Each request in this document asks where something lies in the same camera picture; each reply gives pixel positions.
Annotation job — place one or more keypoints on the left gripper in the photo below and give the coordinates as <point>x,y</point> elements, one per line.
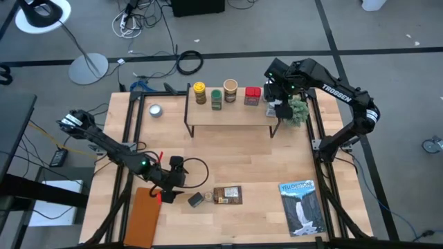
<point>173,178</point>

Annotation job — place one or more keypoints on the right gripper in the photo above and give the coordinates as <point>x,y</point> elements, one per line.
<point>284,111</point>

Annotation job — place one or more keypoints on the green black-pepper tin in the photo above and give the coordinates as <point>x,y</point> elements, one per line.
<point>196,200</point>

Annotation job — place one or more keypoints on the red-lid smoked paprika tin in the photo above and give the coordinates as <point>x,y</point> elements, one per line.
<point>252,96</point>

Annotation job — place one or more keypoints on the small cork-top saffron jar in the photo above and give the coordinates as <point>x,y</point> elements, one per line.
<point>208,196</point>

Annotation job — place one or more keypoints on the taco seasoning foil packet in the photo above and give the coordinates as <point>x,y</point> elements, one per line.
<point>227,195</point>

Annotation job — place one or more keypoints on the tan-lid tall spice jar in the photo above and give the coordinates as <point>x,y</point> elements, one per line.
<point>230,90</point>

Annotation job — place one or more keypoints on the green-lid oregano glass jar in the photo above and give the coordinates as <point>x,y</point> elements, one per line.
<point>216,100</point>

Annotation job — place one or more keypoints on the yellow-lid chili onion tin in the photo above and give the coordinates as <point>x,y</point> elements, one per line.
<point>199,93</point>

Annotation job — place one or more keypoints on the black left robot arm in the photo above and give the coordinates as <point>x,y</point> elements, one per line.
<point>114,150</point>

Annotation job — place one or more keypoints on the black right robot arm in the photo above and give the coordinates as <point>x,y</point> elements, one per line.
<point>346,98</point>

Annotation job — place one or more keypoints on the wooden shelf black metal legs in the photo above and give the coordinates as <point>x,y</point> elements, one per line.
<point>228,119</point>

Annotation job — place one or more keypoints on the green potted plant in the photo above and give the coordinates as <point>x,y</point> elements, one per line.
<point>297,112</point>

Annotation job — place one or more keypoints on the small patterned candle tin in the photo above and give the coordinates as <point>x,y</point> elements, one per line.
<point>156,110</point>

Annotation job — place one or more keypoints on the Yellowstone waterfall book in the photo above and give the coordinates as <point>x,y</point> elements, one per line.
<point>301,207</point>

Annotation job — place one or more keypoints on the black power adapter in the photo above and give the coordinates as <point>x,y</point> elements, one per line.
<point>59,157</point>

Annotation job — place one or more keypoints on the white box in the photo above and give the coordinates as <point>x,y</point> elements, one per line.
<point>52,207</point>

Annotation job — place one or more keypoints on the black box on floor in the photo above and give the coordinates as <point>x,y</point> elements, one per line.
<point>197,7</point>

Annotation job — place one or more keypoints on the white bin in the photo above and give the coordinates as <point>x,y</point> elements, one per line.
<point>373,4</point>

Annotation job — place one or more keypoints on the grey caster wheel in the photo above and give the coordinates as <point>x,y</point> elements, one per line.
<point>432,145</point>

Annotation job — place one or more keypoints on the white floor lamp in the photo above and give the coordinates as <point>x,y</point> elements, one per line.
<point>88,69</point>

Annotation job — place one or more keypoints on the black desk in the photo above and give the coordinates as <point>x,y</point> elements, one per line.
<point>14,131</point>

